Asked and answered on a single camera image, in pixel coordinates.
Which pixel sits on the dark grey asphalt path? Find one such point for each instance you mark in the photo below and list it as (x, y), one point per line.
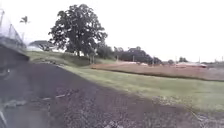
(83, 106)

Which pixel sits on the dark row of trees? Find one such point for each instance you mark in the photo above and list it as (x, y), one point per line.
(133, 55)

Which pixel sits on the dark concrete wall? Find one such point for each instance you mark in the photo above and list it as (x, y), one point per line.
(10, 56)

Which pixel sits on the large dark tree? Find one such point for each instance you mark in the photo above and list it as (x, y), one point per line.
(78, 28)

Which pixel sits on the low building with red roof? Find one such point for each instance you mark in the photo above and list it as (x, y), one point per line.
(190, 65)

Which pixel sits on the reddish brown dirt field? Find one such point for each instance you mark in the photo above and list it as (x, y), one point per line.
(166, 70)

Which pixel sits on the building with grey roof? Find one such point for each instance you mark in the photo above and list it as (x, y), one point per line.
(41, 45)

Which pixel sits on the green grass field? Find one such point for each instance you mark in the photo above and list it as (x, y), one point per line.
(160, 88)

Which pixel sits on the palm tree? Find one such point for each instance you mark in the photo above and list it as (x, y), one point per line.
(24, 20)

